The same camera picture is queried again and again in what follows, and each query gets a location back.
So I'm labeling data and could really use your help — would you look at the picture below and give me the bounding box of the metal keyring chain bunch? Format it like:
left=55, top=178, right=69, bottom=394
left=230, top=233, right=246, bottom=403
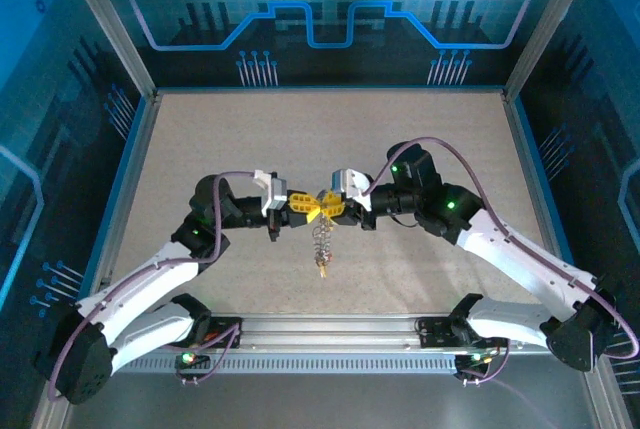
left=310, top=212, right=335, bottom=281

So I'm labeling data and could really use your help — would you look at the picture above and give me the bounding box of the control board with lights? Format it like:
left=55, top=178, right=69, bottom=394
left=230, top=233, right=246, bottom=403
left=454, top=348, right=494, bottom=375
left=174, top=347, right=211, bottom=370

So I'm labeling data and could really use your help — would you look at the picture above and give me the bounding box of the steel front plate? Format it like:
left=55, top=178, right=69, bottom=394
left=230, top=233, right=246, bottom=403
left=64, top=351, right=609, bottom=429

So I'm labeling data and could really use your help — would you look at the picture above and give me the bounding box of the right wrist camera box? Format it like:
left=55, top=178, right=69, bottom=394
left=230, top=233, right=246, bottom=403
left=329, top=167, right=374, bottom=210

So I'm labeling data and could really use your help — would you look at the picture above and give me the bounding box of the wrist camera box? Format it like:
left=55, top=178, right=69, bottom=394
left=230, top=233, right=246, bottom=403
left=329, top=167, right=374, bottom=210
left=253, top=168, right=289, bottom=211

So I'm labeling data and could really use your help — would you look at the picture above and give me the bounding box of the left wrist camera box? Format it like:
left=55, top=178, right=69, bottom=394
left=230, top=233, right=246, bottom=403
left=253, top=168, right=289, bottom=211

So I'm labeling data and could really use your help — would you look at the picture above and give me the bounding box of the aluminium side rail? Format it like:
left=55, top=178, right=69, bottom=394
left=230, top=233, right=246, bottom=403
left=97, top=92, right=162, bottom=290
left=501, top=91, right=564, bottom=270

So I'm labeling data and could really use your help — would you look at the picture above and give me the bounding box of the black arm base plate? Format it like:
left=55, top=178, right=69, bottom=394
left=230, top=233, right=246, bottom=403
left=417, top=316, right=511, bottom=350
left=202, top=315, right=245, bottom=350

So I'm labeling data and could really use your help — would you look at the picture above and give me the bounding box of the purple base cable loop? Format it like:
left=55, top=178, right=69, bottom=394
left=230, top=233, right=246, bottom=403
left=174, top=321, right=246, bottom=386

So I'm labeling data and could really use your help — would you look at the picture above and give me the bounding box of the slotted grey cable duct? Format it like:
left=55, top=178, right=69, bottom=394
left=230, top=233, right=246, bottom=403
left=117, top=352, right=460, bottom=376

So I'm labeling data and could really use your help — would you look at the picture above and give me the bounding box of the aluminium frame post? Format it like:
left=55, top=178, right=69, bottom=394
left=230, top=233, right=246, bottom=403
left=502, top=0, right=604, bottom=100
left=55, top=0, right=160, bottom=100

